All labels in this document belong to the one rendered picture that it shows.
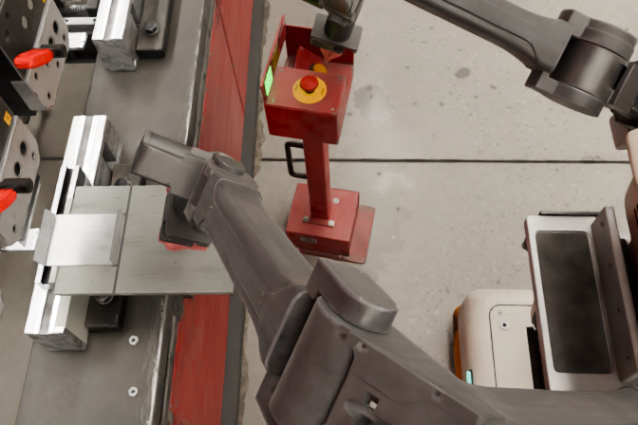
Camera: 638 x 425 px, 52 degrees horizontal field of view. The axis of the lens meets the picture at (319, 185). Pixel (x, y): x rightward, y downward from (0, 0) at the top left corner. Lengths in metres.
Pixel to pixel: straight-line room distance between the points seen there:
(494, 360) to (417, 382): 1.33
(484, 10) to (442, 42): 1.73
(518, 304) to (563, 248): 0.79
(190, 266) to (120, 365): 0.21
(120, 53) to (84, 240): 0.44
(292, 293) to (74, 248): 0.65
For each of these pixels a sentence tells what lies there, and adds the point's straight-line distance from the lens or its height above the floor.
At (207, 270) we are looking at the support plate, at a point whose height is 1.00.
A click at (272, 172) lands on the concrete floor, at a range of 2.21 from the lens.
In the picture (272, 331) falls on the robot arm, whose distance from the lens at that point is 0.45.
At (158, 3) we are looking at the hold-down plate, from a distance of 1.45.
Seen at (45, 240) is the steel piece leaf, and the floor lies 1.01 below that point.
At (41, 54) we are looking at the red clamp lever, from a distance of 0.87.
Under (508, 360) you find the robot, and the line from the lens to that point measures 1.71.
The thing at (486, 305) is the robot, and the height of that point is 0.28.
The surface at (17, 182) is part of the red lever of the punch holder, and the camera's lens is 0.82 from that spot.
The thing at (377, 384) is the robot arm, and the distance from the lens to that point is 0.38.
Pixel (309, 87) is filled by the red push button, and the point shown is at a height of 0.81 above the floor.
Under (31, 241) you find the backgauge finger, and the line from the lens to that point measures 1.09.
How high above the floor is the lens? 1.89
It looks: 61 degrees down
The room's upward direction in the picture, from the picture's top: 5 degrees counter-clockwise
